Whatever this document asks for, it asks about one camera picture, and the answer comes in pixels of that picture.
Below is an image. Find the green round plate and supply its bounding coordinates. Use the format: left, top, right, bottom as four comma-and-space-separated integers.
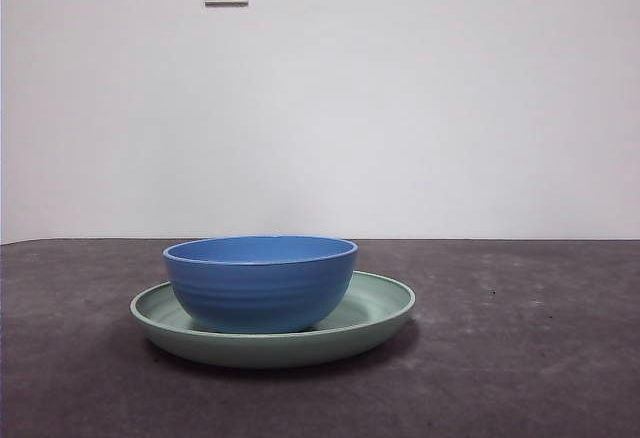
129, 270, 417, 370

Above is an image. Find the blue ribbed bowl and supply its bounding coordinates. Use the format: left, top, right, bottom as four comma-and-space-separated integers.
161, 235, 360, 334

